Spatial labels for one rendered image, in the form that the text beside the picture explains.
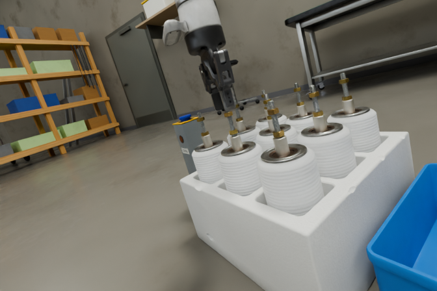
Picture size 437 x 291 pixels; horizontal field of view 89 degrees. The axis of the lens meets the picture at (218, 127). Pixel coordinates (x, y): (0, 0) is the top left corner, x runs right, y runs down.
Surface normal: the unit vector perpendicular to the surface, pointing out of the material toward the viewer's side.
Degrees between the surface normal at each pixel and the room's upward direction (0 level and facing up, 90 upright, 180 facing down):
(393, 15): 90
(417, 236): 88
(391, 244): 88
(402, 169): 90
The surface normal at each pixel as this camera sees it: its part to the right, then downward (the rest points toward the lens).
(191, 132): 0.56, -0.02
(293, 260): -0.78, 0.32
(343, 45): -0.51, 0.29
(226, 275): -0.28, -0.95
